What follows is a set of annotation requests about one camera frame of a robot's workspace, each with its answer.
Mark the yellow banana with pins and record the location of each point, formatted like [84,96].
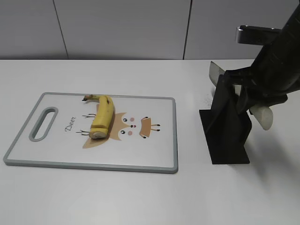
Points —
[105,111]

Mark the black knife stand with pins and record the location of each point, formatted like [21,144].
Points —
[226,130]

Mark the white deer cutting board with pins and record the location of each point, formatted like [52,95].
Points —
[143,137]

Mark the white handled knife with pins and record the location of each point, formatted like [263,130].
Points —
[263,114]

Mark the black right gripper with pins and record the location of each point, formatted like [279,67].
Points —
[275,71]

